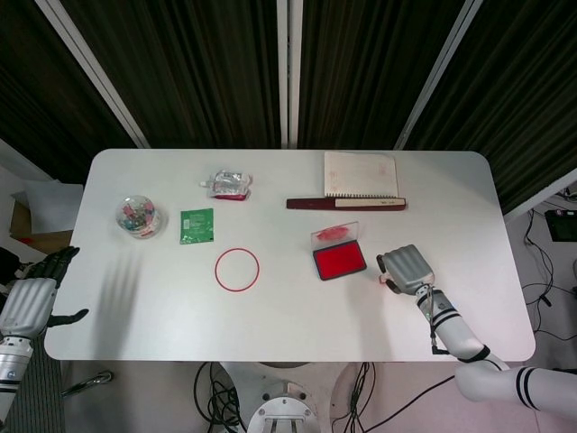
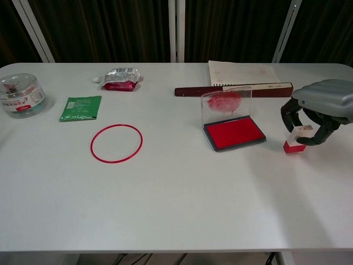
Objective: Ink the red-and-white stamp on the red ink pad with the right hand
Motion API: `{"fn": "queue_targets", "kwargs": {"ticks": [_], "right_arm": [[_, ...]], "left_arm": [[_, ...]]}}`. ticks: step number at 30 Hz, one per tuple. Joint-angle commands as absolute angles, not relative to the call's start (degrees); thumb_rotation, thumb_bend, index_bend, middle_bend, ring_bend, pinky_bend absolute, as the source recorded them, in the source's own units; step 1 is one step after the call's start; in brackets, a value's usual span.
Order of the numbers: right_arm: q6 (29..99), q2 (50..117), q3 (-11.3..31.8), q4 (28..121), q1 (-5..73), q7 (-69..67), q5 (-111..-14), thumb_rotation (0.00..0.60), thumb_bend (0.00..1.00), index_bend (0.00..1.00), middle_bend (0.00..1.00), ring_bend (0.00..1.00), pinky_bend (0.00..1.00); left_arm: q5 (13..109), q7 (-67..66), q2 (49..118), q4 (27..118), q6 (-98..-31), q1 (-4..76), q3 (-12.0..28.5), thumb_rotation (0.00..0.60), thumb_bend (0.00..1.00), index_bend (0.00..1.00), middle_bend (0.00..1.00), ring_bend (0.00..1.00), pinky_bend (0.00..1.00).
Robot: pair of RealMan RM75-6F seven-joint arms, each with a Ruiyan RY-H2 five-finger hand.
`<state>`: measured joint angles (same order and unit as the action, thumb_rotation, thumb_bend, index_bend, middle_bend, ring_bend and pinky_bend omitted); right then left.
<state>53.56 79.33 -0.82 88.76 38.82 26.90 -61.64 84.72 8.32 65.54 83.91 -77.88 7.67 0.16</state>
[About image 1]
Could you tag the brown cardboard box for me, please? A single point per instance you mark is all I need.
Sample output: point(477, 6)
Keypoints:
point(27, 225)

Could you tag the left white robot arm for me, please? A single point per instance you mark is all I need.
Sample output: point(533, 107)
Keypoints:
point(11, 361)

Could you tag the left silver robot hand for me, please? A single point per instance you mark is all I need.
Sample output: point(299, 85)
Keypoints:
point(27, 302)

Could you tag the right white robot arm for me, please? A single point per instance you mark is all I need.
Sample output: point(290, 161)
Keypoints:
point(455, 334)

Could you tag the white vertical frame post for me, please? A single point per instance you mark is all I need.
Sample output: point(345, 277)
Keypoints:
point(289, 67)

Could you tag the white slanted frame beam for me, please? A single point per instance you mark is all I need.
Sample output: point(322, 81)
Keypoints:
point(94, 76)
point(437, 76)

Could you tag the red and white stamp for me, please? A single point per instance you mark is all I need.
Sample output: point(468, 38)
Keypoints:
point(382, 279)

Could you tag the green foil packet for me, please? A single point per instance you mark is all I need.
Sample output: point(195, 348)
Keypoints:
point(197, 226)

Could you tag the silver and red pouch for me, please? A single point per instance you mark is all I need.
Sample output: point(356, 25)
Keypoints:
point(227, 185)

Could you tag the black electronic device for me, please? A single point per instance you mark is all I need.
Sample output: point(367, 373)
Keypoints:
point(561, 224)

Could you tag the dark pleated curtain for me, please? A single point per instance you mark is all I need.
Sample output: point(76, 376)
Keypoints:
point(203, 67)

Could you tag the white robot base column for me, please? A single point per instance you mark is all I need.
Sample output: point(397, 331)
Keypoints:
point(284, 406)

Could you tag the chrome metal foot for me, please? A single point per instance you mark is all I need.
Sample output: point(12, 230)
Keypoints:
point(85, 383)

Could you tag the long maroon and cream box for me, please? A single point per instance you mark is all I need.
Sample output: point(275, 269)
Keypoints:
point(311, 204)

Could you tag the spiral notebook with grid paper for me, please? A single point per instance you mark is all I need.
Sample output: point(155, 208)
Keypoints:
point(360, 173)

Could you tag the white paper sheet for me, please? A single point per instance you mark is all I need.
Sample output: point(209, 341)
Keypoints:
point(49, 203)

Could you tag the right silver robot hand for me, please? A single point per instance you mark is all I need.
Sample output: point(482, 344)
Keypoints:
point(408, 268)

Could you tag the clear round clip container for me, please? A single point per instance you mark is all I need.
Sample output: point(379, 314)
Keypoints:
point(139, 216)

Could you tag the red ink stamp pad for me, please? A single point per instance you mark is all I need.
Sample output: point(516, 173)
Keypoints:
point(339, 264)

